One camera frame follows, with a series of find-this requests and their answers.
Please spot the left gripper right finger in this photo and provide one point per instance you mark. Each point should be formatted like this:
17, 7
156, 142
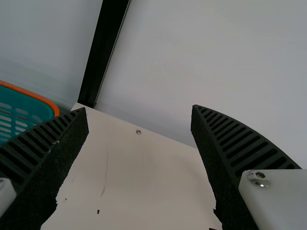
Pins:
223, 167

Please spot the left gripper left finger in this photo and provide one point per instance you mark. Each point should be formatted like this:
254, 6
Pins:
36, 167

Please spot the black post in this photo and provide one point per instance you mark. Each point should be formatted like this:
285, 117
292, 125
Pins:
100, 48

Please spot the teal shopping basket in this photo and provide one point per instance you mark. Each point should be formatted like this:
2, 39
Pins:
26, 101

